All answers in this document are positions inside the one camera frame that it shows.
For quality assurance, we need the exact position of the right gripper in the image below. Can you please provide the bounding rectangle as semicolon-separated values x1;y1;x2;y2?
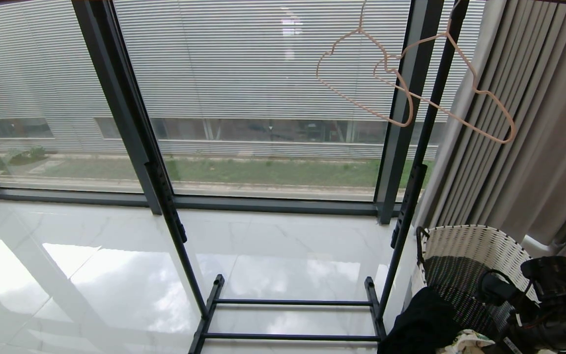
502;300;566;354

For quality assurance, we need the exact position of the cream printed garment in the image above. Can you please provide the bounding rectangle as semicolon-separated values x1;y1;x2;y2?
438;328;499;354

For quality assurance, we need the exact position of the pink clothes hanger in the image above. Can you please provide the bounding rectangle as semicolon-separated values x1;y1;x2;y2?
315;0;415;129
372;0;517;145

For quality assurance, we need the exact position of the white laundry basket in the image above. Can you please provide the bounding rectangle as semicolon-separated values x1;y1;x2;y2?
413;224;540;354

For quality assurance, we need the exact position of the black clothes rack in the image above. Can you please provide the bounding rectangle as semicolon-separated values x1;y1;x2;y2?
74;0;470;354

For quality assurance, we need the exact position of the black garment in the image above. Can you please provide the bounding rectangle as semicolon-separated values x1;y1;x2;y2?
377;287;461;354

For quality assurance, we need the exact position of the beige curtain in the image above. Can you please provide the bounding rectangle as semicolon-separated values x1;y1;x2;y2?
413;0;566;247

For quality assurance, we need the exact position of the black cable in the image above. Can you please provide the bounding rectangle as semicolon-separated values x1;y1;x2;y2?
479;268;541;308

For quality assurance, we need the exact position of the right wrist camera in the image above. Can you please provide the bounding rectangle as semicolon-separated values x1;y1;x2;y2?
477;273;520;307

